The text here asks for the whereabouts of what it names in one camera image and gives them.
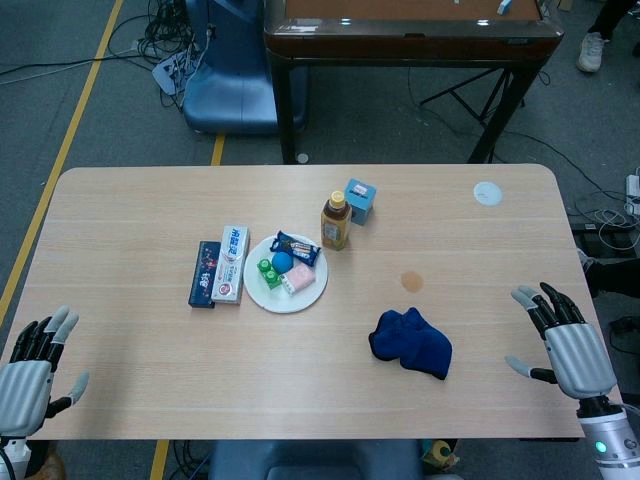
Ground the white paper plate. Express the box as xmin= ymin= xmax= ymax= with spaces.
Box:
xmin=243 ymin=233 xmax=330 ymax=315

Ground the black trouser leg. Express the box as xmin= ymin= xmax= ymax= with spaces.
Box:
xmin=587 ymin=0 xmax=627 ymax=42

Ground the dark wooden mahjong table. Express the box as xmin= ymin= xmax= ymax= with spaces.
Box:
xmin=263 ymin=0 xmax=565 ymax=165

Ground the yellow capped tea bottle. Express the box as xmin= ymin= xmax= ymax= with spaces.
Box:
xmin=320 ymin=190 xmax=352 ymax=251

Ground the dark blue cloth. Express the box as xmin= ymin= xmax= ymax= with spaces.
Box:
xmin=368 ymin=306 xmax=454 ymax=382

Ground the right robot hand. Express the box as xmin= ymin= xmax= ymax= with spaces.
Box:
xmin=504 ymin=282 xmax=621 ymax=401

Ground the white power strip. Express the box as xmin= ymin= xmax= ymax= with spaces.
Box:
xmin=625 ymin=172 xmax=640 ymax=216

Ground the light blue cardboard box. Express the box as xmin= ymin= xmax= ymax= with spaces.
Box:
xmin=343 ymin=178 xmax=379 ymax=226

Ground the white plug board with cables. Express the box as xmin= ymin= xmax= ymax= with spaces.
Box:
xmin=152 ymin=52 xmax=196 ymax=95

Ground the grey blue robot body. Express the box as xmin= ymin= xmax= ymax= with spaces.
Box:
xmin=207 ymin=439 xmax=426 ymax=480

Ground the white pink toothpaste box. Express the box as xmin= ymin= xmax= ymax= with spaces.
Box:
xmin=210 ymin=225 xmax=251 ymax=305

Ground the blue cookie packet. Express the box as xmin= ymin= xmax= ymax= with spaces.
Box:
xmin=270 ymin=230 xmax=321 ymax=267

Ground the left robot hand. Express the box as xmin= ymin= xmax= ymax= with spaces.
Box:
xmin=0 ymin=305 xmax=90 ymax=437

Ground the pink wrapped soap pack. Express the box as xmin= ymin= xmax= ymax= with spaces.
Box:
xmin=281 ymin=264 xmax=317 ymax=297

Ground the black floor cable tangle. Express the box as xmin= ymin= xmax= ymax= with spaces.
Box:
xmin=132 ymin=0 xmax=211 ymax=109

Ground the dark blue toothpaste box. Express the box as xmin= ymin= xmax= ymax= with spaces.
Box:
xmin=187 ymin=240 xmax=222 ymax=310

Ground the white sneaker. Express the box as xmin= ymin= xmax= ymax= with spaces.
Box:
xmin=576 ymin=32 xmax=610 ymax=74

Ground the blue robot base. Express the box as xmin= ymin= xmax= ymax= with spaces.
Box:
xmin=182 ymin=0 xmax=307 ymax=136

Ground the green toy brick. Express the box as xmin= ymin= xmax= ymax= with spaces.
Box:
xmin=256 ymin=258 xmax=284 ymax=293

